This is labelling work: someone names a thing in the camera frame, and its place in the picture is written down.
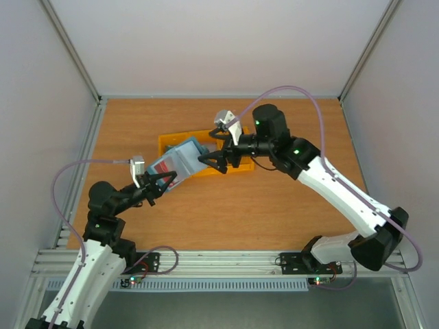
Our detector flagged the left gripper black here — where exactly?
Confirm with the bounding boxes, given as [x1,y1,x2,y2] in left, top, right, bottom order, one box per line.
[112,169,177,215]

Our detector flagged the red card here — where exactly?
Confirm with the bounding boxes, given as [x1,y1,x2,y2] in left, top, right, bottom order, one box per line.
[153,160,176,189]

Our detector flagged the blue leather card holder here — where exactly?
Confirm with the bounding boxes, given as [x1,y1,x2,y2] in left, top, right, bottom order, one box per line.
[147,136,209,188]

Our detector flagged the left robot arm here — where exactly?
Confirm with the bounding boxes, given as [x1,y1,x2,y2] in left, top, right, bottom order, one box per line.
[26,171,177,328]

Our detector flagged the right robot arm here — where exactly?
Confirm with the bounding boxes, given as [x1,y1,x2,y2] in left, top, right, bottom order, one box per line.
[198,104,409,272]

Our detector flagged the yellow bin middle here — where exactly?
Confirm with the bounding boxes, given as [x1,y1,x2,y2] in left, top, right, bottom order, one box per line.
[188,128,224,178]

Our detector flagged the yellow bin left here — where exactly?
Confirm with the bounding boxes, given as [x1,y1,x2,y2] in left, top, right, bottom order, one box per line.
[158,132,190,156]

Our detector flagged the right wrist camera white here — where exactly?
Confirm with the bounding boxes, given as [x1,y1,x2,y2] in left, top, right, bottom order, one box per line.
[214,110,243,145]

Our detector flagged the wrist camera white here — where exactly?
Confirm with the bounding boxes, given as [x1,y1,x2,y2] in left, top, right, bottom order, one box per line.
[214,110,243,145]
[129,156,145,188]

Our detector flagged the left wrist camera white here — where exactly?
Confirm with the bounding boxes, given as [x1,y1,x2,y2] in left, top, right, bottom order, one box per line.
[129,156,145,188]

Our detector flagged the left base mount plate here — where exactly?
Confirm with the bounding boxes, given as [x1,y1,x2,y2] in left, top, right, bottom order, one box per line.
[123,252,161,275]

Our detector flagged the base mount plate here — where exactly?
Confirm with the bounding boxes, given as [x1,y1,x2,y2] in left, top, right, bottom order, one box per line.
[274,252,343,275]
[123,252,161,275]

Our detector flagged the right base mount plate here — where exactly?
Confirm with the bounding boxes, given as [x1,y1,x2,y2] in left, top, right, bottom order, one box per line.
[274,252,343,275]

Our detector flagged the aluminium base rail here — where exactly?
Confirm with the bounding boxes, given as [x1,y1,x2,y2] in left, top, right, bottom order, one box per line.
[31,249,405,278]

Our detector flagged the slotted cable duct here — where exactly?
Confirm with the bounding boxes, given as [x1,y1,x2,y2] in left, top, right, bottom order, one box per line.
[46,278,309,293]

